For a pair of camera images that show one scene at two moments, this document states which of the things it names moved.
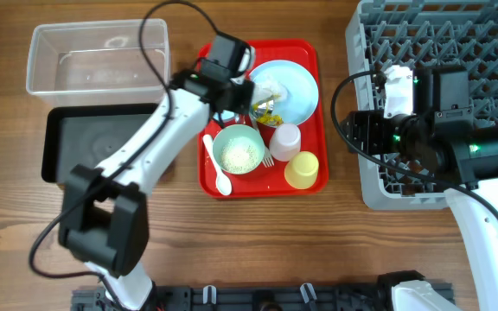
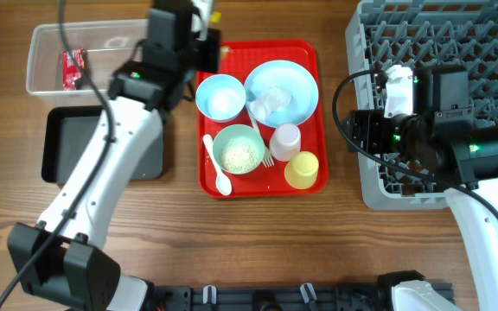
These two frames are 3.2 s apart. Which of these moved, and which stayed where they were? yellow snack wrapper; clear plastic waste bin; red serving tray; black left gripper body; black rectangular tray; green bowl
Moved: black left gripper body; yellow snack wrapper
Stayed: clear plastic waste bin; green bowl; black rectangular tray; red serving tray
